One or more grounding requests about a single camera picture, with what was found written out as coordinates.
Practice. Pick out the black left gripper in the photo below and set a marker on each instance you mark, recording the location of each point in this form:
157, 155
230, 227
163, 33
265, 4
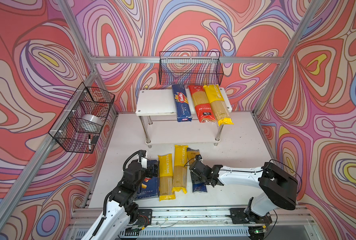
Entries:
149, 174

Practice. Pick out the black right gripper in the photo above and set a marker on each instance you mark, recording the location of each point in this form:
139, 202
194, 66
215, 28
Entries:
195, 179

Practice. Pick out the blue Ankara spaghetti bag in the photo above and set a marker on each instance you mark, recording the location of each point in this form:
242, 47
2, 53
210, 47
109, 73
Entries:
197, 187

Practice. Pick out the yellow Pastatime spaghetti bag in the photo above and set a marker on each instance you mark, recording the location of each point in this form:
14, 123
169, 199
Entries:
166, 175
218, 105
180, 169

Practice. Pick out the red spaghetti bag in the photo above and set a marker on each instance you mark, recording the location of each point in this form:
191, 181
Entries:
201, 104

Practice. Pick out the dark blue Barilla spaghetti box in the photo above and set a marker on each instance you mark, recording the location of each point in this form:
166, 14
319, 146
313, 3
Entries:
181, 102

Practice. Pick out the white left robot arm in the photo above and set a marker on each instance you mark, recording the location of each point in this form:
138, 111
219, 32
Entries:
120, 212

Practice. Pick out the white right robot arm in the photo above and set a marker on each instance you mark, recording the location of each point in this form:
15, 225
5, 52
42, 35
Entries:
279, 188

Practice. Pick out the white two-tier shelf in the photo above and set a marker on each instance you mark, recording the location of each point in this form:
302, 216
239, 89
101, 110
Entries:
157, 112

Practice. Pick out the blue Barilla rigatoni box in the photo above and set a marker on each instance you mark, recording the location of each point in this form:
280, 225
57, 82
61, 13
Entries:
149, 187

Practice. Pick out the black marker pen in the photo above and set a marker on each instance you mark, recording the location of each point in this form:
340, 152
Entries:
89, 143

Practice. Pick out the silver tape roll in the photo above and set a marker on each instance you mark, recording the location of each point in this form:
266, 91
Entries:
93, 119

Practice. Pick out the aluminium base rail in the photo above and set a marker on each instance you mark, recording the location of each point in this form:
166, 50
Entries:
222, 223

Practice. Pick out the black wire basket left wall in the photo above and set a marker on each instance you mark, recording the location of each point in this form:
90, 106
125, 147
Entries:
72, 132

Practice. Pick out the black wire basket wall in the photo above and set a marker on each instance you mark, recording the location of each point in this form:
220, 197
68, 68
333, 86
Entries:
72, 132
197, 68

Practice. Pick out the black wire basket back wall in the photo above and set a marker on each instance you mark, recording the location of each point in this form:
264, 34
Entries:
197, 68

